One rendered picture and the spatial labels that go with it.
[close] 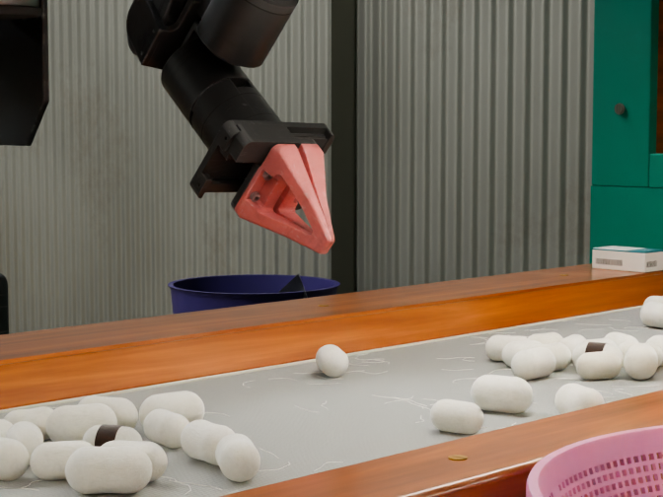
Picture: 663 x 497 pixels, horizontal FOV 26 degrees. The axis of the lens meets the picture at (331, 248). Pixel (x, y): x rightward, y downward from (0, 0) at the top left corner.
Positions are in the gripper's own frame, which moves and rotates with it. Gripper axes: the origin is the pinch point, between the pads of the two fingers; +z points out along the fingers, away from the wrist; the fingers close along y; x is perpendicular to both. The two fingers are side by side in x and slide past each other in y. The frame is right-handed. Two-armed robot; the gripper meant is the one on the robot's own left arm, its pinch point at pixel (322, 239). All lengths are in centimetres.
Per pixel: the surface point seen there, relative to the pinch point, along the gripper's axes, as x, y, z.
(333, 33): 95, 187, -167
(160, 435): -4.0, -26.7, 17.5
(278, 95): 120, 187, -173
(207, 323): 7.4, -6.8, 0.6
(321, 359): 1.1, -6.4, 9.8
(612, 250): 5.6, 44.2, -2.5
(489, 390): -8.8, -7.6, 21.2
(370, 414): -4.5, -12.5, 18.6
